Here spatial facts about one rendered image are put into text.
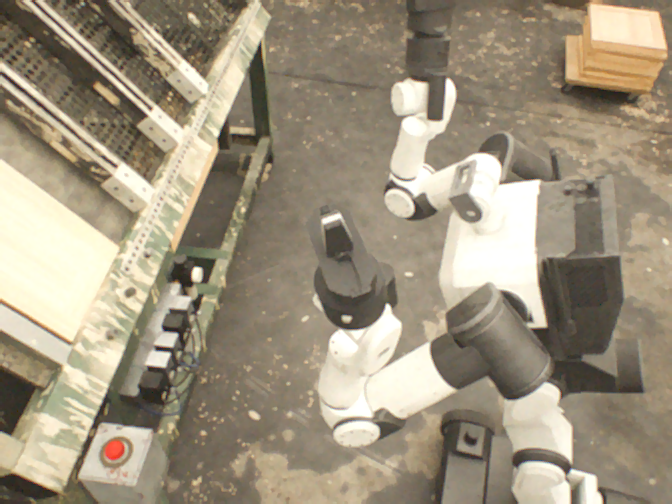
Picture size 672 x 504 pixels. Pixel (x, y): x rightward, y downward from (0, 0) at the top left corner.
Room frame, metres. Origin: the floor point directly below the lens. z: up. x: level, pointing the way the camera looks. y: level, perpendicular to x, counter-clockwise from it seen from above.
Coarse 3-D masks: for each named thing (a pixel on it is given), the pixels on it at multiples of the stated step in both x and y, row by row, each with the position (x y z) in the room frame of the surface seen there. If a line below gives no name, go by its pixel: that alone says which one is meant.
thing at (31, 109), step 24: (0, 72) 1.32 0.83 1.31; (0, 96) 1.28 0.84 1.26; (24, 96) 1.29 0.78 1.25; (24, 120) 1.27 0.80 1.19; (48, 120) 1.27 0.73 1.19; (72, 144) 1.26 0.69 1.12; (96, 144) 1.30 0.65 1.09; (96, 168) 1.25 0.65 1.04; (120, 168) 1.28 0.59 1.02; (120, 192) 1.25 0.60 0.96; (144, 192) 1.26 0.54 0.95
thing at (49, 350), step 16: (0, 304) 0.78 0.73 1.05; (0, 320) 0.75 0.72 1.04; (16, 320) 0.76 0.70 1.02; (0, 336) 0.73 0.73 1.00; (16, 336) 0.73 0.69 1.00; (32, 336) 0.74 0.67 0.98; (48, 336) 0.76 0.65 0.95; (32, 352) 0.72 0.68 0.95; (48, 352) 0.73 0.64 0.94; (64, 352) 0.74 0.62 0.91
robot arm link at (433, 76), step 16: (416, 64) 1.05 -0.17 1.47; (432, 64) 1.04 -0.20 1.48; (448, 64) 1.06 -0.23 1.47; (416, 80) 1.05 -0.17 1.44; (432, 80) 1.02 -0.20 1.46; (400, 96) 1.03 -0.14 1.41; (416, 96) 1.03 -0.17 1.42; (432, 96) 1.01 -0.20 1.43; (400, 112) 1.02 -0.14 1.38; (416, 112) 1.03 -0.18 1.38; (432, 112) 1.00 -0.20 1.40
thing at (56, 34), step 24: (0, 0) 1.58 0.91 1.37; (24, 0) 1.58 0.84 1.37; (24, 24) 1.57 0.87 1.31; (48, 24) 1.56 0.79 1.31; (48, 48) 1.57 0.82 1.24; (72, 48) 1.56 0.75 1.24; (96, 72) 1.55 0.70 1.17; (120, 72) 1.60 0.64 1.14; (120, 96) 1.54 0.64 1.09; (144, 96) 1.59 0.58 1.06; (144, 120) 1.54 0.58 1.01; (168, 120) 1.57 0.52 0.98; (168, 144) 1.53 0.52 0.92
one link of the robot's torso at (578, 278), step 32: (512, 192) 0.80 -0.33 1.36; (544, 192) 0.78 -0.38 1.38; (576, 192) 0.76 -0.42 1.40; (608, 192) 0.74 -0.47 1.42; (512, 224) 0.72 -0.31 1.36; (544, 224) 0.70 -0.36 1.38; (576, 224) 0.68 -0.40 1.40; (608, 224) 0.66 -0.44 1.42; (448, 256) 0.70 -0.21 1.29; (480, 256) 0.66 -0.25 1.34; (512, 256) 0.64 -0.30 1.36; (544, 256) 0.62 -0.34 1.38; (576, 256) 0.61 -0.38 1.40; (608, 256) 0.59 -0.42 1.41; (448, 288) 0.64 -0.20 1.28; (512, 288) 0.60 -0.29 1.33; (544, 288) 0.59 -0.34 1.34; (576, 288) 0.60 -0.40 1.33; (608, 288) 0.59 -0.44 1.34; (544, 320) 0.57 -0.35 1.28; (576, 320) 0.59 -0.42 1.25; (608, 320) 0.58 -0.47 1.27; (576, 352) 0.60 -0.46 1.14
